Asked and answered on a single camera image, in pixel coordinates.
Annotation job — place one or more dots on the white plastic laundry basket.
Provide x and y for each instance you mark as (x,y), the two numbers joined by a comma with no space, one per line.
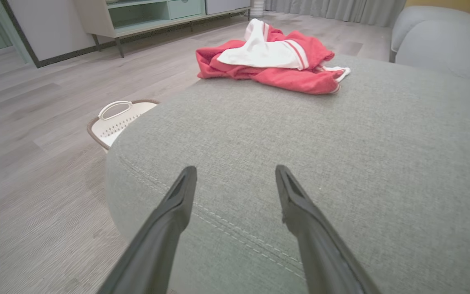
(114,126)

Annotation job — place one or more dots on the light grey sofa section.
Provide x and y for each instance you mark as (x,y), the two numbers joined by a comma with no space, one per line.
(443,45)

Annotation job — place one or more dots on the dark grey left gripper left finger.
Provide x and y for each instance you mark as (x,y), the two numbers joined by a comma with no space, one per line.
(157,241)

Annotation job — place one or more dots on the grey fabric sofa seat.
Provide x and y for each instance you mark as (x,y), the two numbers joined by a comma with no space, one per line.
(341,163)

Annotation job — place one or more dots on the white ribbed cylinder appliance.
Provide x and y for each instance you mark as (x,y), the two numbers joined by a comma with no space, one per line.
(257,6)

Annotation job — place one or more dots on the pale green white cabinet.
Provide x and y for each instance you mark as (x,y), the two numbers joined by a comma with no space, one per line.
(145,12)

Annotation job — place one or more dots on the grey pleated curtain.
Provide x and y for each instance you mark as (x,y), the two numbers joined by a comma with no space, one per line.
(341,10)

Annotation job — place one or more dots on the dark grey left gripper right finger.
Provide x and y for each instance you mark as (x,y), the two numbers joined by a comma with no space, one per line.
(320,245)

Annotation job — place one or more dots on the red and white shorts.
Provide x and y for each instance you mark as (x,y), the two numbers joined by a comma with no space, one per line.
(292,75)

